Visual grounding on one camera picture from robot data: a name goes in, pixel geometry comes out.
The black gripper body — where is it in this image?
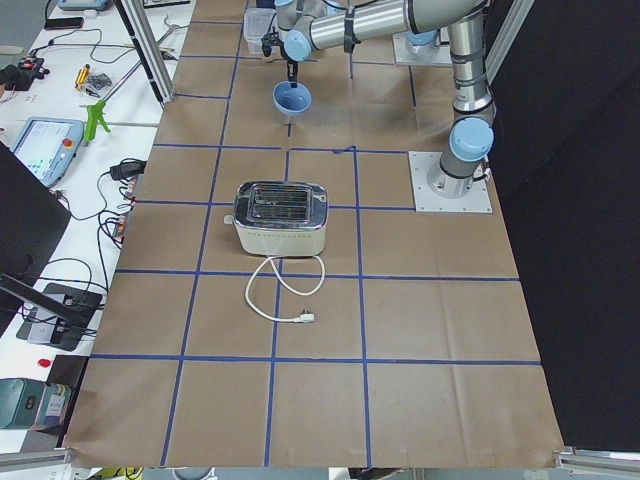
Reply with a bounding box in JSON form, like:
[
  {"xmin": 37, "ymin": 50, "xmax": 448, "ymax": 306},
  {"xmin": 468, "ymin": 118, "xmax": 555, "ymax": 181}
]
[{"xmin": 261, "ymin": 28, "xmax": 285, "ymax": 56}]

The blue bowl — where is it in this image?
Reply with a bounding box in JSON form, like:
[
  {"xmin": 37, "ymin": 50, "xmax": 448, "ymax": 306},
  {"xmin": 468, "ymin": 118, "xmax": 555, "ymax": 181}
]
[{"xmin": 272, "ymin": 81, "xmax": 313, "ymax": 117}]

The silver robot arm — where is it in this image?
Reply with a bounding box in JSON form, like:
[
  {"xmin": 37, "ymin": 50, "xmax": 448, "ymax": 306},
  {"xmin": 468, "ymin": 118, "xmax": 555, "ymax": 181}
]
[
  {"xmin": 404, "ymin": 30, "xmax": 439, "ymax": 51},
  {"xmin": 262, "ymin": 0, "xmax": 495, "ymax": 199}
]

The clear plastic food container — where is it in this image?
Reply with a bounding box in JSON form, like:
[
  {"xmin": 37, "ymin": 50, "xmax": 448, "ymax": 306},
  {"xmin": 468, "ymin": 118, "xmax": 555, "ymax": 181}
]
[{"xmin": 243, "ymin": 8, "xmax": 276, "ymax": 55}]

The cream chrome toaster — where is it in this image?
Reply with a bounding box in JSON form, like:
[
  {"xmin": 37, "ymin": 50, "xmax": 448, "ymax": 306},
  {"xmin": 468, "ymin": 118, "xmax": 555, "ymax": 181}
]
[{"xmin": 224, "ymin": 180, "xmax": 328, "ymax": 257}]

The yellow tool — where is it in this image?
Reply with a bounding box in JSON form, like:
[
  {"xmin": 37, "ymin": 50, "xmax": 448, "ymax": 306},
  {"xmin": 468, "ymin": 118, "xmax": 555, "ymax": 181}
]
[{"xmin": 75, "ymin": 64, "xmax": 91, "ymax": 90}]

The black power adapter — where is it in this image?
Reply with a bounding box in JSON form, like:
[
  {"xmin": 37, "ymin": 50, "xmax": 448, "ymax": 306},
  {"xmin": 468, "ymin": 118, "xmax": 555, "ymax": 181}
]
[{"xmin": 109, "ymin": 159, "xmax": 147, "ymax": 181}]

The green plastic clamp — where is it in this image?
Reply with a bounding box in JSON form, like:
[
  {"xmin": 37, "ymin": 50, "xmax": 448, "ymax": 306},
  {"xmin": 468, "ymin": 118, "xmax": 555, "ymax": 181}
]
[{"xmin": 83, "ymin": 99, "xmax": 111, "ymax": 143}]

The black phone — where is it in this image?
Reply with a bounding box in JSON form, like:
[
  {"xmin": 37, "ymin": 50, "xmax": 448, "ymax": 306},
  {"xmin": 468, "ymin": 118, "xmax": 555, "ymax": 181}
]
[{"xmin": 44, "ymin": 17, "xmax": 84, "ymax": 31}]

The teach pendant tablet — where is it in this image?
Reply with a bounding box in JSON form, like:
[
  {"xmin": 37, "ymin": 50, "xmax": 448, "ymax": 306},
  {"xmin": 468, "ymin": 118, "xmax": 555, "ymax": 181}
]
[{"xmin": 11, "ymin": 117, "xmax": 84, "ymax": 187}]

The black monitor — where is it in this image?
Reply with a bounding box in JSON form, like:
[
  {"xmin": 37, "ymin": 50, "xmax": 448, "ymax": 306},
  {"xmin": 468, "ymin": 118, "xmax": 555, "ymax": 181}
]
[{"xmin": 1, "ymin": 145, "xmax": 70, "ymax": 331}]

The brown paper table cover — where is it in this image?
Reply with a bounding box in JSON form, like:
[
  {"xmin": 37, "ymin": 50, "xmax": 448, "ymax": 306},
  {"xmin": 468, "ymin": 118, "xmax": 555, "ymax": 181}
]
[{"xmin": 65, "ymin": 1, "xmax": 562, "ymax": 468}]

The green metal box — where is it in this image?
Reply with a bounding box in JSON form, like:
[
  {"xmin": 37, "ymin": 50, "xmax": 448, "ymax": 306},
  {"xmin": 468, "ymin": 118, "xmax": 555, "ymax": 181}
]
[{"xmin": 1, "ymin": 378, "xmax": 72, "ymax": 430}]

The aluminium frame post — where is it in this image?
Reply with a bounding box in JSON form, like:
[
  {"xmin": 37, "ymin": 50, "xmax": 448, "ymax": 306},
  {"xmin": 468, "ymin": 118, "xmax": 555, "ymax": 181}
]
[{"xmin": 113, "ymin": 0, "xmax": 174, "ymax": 105}]

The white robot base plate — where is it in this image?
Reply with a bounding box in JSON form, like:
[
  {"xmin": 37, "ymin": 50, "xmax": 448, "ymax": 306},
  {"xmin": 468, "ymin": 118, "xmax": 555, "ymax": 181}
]
[
  {"xmin": 392, "ymin": 34, "xmax": 452, "ymax": 68},
  {"xmin": 408, "ymin": 151, "xmax": 493, "ymax": 214}
]

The white toaster power cord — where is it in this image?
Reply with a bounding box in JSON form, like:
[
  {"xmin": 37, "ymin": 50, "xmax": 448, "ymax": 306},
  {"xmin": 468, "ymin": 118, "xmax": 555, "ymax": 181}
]
[{"xmin": 244, "ymin": 254, "xmax": 327, "ymax": 325}]

